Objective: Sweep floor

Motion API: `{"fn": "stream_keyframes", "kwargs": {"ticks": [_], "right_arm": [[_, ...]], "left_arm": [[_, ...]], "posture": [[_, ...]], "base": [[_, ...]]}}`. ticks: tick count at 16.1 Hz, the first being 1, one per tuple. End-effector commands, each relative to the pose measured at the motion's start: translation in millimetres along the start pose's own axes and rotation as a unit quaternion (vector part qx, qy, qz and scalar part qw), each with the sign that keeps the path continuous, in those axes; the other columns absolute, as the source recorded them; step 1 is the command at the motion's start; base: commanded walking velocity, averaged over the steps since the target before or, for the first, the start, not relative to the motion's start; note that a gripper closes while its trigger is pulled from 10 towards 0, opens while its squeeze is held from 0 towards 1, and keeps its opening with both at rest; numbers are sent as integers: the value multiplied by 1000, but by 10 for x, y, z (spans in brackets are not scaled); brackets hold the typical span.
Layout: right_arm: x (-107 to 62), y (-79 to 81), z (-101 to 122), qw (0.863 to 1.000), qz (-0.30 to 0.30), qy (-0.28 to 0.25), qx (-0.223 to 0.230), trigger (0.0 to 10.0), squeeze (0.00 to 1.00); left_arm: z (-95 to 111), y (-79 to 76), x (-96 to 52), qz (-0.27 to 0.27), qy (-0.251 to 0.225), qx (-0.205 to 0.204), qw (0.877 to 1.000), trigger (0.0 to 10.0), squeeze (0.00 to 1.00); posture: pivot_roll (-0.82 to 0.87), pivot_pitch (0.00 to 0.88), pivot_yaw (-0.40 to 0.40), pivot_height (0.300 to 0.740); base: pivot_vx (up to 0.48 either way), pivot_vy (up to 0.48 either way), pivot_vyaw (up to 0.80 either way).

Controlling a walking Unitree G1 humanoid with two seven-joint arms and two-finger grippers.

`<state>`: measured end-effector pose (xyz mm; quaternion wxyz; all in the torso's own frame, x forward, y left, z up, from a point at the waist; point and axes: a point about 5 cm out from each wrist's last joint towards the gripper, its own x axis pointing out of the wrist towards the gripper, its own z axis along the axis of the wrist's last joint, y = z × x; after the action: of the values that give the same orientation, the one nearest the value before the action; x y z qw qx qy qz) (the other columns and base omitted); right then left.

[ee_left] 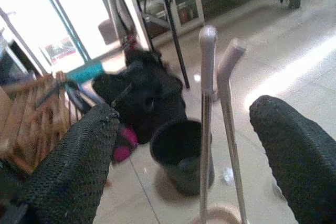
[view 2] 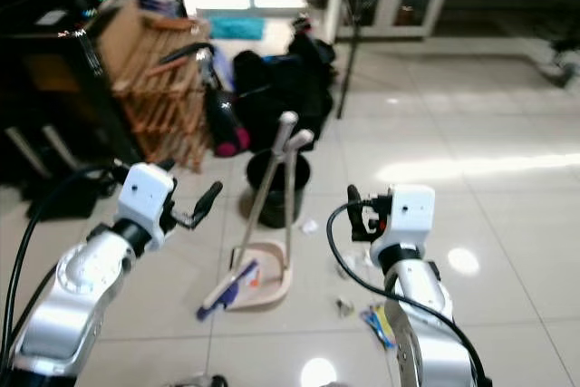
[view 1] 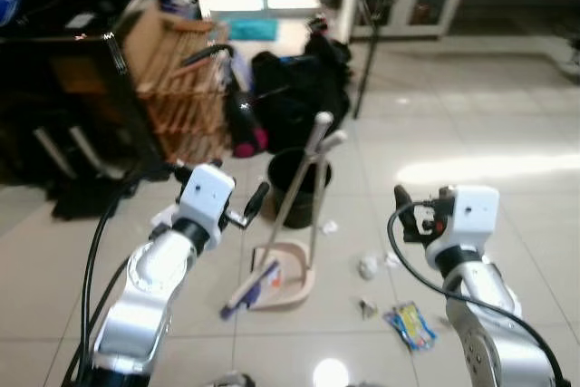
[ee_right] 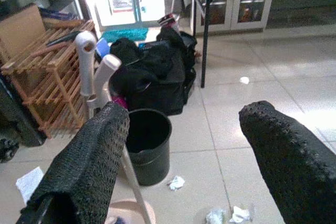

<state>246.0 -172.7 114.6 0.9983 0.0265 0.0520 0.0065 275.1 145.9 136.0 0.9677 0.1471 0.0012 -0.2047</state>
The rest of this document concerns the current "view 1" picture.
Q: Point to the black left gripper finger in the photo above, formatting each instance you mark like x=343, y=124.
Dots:
x=257, y=198

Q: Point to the small crumpled wrapper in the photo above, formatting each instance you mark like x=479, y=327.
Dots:
x=367, y=308

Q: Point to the flat white paper sheet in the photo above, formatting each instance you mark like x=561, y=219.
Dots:
x=163, y=217

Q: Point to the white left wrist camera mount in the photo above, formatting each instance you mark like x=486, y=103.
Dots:
x=207, y=192

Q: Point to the black fabric bag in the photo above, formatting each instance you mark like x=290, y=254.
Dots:
x=299, y=88

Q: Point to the black pink stick vacuum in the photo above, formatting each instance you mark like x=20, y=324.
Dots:
x=243, y=120

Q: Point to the crumpled white paper ball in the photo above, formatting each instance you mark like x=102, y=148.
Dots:
x=368, y=266

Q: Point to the wooden slatted rack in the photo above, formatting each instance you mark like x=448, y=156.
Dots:
x=181, y=97

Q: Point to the black glossy cabinet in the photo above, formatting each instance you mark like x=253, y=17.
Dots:
x=63, y=106

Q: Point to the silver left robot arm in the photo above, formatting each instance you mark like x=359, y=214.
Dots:
x=149, y=287

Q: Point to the small white paper scrap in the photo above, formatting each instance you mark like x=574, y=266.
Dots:
x=329, y=226
x=394, y=258

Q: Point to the black round waste bin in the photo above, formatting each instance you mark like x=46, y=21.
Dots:
x=279, y=178

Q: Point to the grey left robot foot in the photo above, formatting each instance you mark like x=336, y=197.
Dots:
x=231, y=380

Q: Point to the blue yellow snack bag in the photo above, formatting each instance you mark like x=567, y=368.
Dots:
x=410, y=325

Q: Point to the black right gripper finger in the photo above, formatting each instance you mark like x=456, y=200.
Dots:
x=406, y=198
x=413, y=227

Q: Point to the teal floor mat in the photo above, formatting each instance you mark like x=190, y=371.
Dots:
x=249, y=27

